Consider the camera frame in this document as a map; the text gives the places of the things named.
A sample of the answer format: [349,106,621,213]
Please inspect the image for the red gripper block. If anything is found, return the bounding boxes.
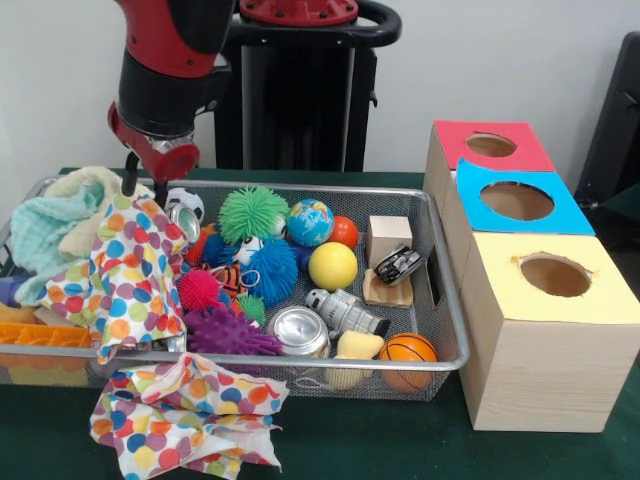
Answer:
[107,100,202,210]

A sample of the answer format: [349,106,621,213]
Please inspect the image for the white knitted cloth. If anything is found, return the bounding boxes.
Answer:
[45,166,151,263]

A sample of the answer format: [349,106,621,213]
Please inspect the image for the mint green knitted cloth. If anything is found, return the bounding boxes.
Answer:
[10,192,106,306]

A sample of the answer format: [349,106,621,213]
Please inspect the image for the polka dot cloth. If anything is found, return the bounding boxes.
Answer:
[90,352,290,480]
[40,197,193,363]

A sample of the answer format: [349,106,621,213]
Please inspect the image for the wooden box with three holes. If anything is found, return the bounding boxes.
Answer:
[424,120,640,433]

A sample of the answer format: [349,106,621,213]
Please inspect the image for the small soccer ball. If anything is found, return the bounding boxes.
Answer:
[165,188,206,227]

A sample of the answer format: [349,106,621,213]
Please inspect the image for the green spiky ball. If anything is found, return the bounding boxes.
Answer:
[218,186,291,244]

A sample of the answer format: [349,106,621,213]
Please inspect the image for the blue spiky ball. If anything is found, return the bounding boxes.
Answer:
[243,240,300,307]

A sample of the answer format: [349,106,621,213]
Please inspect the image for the small globe print ball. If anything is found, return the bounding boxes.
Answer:
[286,198,336,248]

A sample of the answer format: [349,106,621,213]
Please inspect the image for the purple spiky ball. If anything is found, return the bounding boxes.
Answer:
[185,305,284,358]

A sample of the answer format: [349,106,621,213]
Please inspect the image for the orange toy building block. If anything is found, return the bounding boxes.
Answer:
[0,320,96,388]

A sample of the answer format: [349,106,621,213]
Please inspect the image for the yellow ball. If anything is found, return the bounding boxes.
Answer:
[308,242,359,292]

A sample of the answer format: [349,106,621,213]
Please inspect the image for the small red ball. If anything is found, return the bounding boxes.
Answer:
[328,215,360,249]

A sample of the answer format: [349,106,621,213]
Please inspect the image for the dented silver can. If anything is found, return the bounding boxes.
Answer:
[270,307,332,360]

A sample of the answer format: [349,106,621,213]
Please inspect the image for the crushed silver can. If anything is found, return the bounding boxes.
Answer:
[305,288,391,339]

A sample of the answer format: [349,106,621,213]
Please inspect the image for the plain wooden cube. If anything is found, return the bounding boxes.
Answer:
[366,215,414,269]

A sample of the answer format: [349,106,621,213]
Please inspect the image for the small yellow duck toy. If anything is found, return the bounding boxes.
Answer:
[328,330,386,391]

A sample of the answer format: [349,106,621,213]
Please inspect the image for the small orange basketball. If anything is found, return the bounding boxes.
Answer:
[378,333,438,393]

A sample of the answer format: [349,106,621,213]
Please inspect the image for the black upright panel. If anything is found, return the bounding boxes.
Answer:
[583,32,640,216]

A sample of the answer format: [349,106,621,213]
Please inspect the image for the green cloth side table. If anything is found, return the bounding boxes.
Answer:
[598,183,640,223]

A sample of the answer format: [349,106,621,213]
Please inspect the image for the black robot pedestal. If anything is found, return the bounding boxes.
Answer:
[195,0,403,171]

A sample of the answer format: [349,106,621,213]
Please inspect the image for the clear wire mesh bin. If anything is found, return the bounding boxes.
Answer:
[0,176,469,403]

